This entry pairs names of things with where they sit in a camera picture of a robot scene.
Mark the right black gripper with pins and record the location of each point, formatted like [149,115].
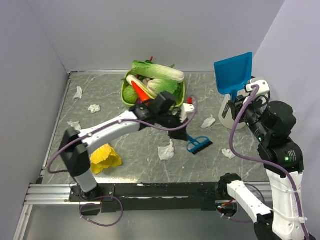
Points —
[236,104]

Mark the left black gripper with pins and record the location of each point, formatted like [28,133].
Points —
[179,134]

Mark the blue hand brush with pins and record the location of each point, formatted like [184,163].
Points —
[196,145]

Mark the blue dustpan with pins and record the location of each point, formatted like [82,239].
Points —
[232,74]

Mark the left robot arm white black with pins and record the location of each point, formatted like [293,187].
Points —
[77,146]

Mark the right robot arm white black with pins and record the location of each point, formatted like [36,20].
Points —
[271,123]

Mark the white trash bin black rim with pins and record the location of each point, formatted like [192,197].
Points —
[225,114]

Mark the orange carrot toy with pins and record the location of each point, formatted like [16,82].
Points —
[142,94]

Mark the large centre paper scrap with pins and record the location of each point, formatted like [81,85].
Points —
[166,153]

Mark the short napa cabbage toy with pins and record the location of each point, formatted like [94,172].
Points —
[157,86]

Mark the paper scrap right of centre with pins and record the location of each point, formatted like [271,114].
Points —
[208,122]

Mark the round green cabbage toy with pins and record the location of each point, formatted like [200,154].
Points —
[130,96]

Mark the green vegetable tray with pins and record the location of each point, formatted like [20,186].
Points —
[179,93]

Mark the paper scrap near dustpan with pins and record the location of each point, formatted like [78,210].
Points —
[228,153]

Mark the white leek toy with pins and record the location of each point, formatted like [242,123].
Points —
[132,79]

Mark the long napa cabbage toy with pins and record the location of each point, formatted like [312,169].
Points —
[155,71]

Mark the yellow white cabbage toy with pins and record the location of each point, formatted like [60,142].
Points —
[104,158]

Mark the paper scrap far left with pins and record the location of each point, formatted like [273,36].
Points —
[94,108]

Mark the small paper scrap left edge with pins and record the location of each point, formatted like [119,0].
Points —
[75,124]

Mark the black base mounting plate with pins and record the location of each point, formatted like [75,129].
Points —
[111,197]

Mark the paper scrap back left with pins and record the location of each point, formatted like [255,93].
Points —
[79,93]

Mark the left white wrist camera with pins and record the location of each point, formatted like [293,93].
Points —
[185,109]

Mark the aluminium rail frame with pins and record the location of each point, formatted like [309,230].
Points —
[42,194]

